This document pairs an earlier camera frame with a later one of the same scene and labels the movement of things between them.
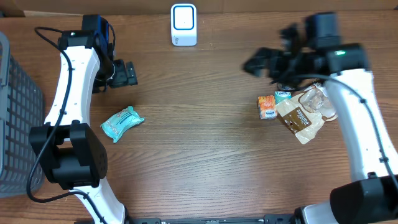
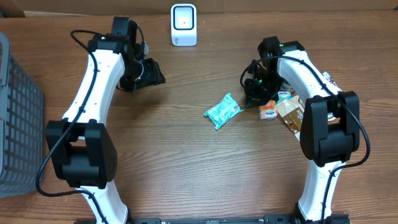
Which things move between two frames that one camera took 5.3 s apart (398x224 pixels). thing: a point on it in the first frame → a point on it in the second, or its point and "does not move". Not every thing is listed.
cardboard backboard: x=93 y=7 does not move
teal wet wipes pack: x=119 y=124 → x=224 y=111
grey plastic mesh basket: x=22 y=107 does not move
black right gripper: x=273 y=60 → x=254 y=98
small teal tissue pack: x=280 y=96 does not move
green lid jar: x=283 y=87 does not move
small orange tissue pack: x=267 y=107 does not move
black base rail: x=277 y=219 does not move
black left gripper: x=130 y=72 → x=152 y=73
